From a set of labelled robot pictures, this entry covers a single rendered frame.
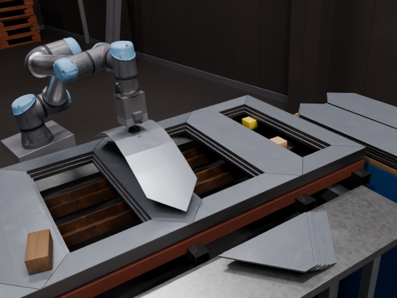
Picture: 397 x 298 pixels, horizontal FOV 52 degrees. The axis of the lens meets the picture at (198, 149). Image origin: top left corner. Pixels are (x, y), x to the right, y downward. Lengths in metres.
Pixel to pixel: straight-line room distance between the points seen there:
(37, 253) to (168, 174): 0.45
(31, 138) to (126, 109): 0.84
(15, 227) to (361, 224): 1.10
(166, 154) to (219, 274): 0.42
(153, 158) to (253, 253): 0.43
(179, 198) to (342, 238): 0.53
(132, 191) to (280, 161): 0.55
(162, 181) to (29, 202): 0.47
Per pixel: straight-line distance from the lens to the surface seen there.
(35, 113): 2.09
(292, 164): 1.54
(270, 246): 1.28
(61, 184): 1.93
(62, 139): 2.15
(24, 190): 1.59
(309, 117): 1.94
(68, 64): 1.36
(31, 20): 8.39
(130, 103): 1.38
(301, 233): 1.33
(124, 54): 1.33
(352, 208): 1.53
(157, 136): 1.41
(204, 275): 1.25
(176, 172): 1.33
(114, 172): 1.56
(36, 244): 1.23
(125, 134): 1.44
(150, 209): 1.33
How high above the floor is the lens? 1.63
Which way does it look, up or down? 28 degrees down
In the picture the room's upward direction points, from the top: 4 degrees counter-clockwise
